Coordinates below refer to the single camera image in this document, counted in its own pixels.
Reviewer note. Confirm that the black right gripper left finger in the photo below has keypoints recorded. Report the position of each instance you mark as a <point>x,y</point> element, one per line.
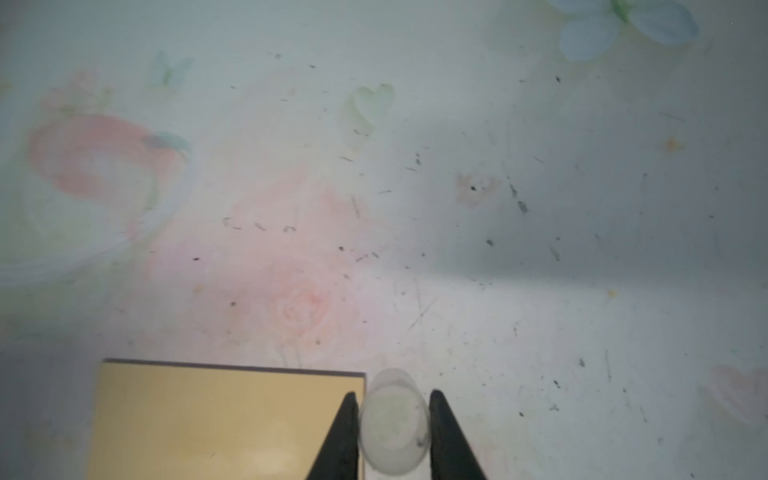
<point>338,457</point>

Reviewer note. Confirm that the brown paper envelope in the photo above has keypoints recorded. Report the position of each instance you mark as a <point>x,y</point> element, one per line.
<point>166,420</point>

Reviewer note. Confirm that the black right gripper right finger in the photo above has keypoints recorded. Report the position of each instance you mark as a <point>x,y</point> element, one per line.
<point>451,457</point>

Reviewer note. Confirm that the white glue stick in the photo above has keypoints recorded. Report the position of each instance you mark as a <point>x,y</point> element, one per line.
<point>394,434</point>

